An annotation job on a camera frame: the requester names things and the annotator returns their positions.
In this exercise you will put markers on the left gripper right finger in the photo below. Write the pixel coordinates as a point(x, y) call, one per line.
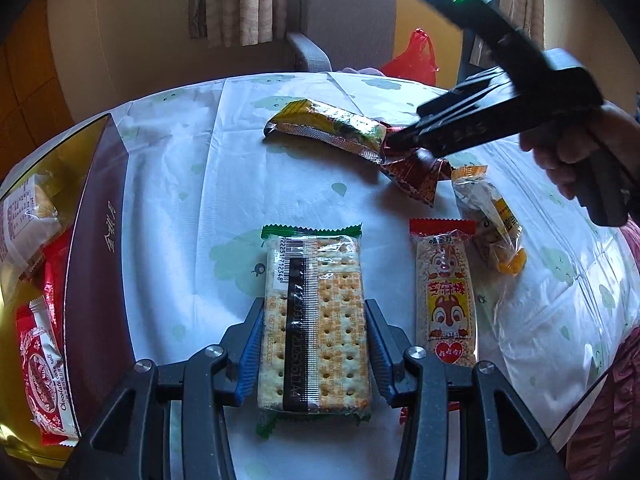
point(386, 347)

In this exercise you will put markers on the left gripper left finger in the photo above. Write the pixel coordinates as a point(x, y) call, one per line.
point(242, 343)

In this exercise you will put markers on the cracker pack green edges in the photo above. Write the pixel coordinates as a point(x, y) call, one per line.
point(314, 359)

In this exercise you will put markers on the squirrel sesame bar pack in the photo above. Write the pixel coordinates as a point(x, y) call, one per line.
point(445, 303)

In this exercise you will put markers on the orange clear seed bag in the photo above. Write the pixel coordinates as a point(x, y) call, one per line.
point(498, 235)

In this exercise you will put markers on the right hand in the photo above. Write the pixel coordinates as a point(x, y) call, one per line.
point(557, 149)

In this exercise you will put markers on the red plastic bag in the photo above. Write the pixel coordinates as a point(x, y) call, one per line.
point(417, 62)

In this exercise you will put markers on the cloud print tablecloth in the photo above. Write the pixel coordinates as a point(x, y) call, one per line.
point(215, 282)

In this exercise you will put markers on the yellow blue sofa back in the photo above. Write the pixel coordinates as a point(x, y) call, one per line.
point(446, 38)

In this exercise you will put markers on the dark red snack pack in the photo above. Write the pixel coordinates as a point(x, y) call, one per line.
point(416, 173)

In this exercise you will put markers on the yellow green snack pack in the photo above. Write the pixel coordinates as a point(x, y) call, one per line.
point(332, 125)

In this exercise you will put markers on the red white chocolate pack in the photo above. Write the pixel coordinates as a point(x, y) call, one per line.
point(39, 329)

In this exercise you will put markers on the grey armchair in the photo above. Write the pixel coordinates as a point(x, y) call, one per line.
point(355, 36)

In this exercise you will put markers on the white bread snack bag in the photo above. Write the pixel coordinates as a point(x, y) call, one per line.
point(28, 221)

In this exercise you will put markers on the left beige curtain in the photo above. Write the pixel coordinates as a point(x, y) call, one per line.
point(230, 23)

